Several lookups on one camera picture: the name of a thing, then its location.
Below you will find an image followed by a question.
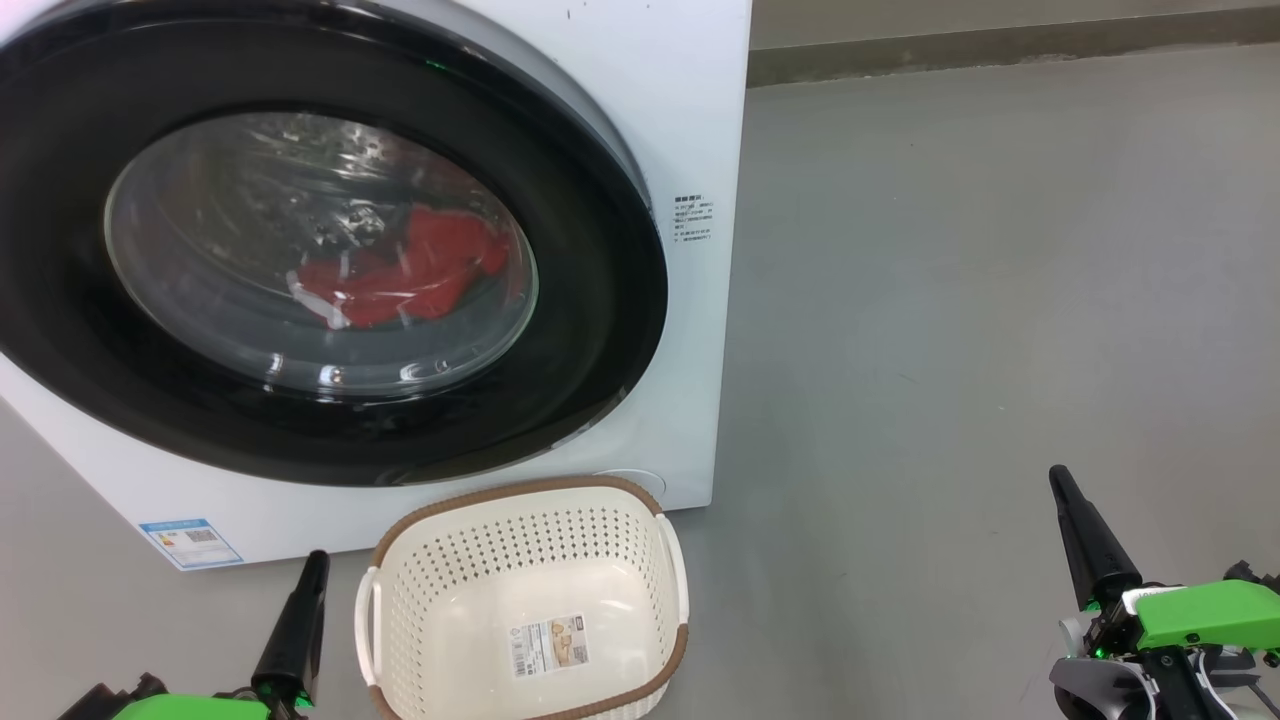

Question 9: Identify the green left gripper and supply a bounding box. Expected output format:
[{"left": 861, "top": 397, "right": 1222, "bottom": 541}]
[{"left": 112, "top": 550, "right": 331, "bottom": 720}]

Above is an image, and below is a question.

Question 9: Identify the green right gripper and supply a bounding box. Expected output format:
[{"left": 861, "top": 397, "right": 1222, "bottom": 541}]
[{"left": 1048, "top": 465, "right": 1280, "bottom": 661}]

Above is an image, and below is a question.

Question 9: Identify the red garment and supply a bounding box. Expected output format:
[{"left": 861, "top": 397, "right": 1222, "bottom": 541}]
[{"left": 287, "top": 205, "right": 511, "bottom": 331}]

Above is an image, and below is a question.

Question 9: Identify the black round glass washer door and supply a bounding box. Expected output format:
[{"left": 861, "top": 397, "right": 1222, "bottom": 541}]
[{"left": 0, "top": 0, "right": 669, "bottom": 488}]

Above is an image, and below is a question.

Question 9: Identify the cream perforated basket brown rim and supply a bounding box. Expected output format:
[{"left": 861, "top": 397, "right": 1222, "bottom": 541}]
[{"left": 355, "top": 475, "right": 691, "bottom": 720}]

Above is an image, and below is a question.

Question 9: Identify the white front-load washing machine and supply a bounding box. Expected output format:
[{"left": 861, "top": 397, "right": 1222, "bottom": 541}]
[{"left": 0, "top": 0, "right": 753, "bottom": 571}]

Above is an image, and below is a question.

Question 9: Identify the blue energy label sticker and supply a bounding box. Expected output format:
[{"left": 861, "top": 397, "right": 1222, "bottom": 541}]
[{"left": 139, "top": 518, "right": 244, "bottom": 571}]

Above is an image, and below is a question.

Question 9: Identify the white product label sticker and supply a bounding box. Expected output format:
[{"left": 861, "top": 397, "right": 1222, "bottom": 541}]
[{"left": 509, "top": 614, "right": 590, "bottom": 680}]

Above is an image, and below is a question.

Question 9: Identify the round white filter cover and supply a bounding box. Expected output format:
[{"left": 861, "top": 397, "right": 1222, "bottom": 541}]
[{"left": 590, "top": 468, "right": 666, "bottom": 501}]

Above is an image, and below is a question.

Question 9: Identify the grey skirting board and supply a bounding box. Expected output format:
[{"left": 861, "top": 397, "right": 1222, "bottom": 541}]
[{"left": 748, "top": 8, "right": 1280, "bottom": 88}]

